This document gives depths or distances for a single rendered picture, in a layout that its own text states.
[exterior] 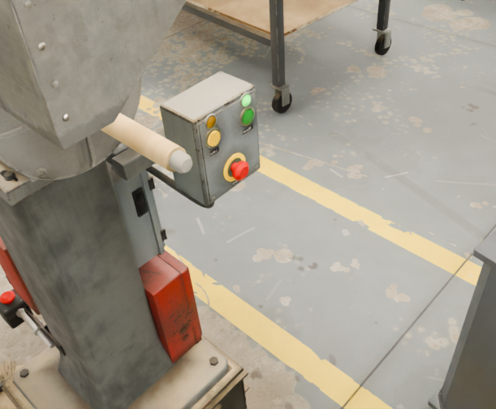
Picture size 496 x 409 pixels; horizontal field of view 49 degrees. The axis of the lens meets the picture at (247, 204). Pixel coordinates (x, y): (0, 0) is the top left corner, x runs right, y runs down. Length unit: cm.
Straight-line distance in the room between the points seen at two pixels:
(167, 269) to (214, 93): 53
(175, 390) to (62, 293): 51
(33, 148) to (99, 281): 50
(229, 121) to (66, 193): 33
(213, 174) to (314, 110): 205
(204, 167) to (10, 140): 37
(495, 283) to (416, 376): 64
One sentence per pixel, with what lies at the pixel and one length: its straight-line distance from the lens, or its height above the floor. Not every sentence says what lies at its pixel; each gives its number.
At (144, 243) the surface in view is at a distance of 132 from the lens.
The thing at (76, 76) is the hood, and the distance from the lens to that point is 45.
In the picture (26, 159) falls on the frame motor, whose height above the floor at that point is 120.
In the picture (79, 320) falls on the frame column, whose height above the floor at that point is 68.
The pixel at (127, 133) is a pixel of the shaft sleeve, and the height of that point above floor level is 126.
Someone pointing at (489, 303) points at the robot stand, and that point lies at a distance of 144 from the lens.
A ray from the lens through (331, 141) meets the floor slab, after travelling 282.
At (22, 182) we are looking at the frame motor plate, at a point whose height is 112.
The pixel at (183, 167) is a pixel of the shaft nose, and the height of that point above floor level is 125.
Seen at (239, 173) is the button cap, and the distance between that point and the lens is 106.
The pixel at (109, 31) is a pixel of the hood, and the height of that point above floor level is 146.
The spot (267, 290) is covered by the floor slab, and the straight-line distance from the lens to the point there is 211.
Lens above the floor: 164
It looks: 42 degrees down
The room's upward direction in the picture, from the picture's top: 5 degrees counter-clockwise
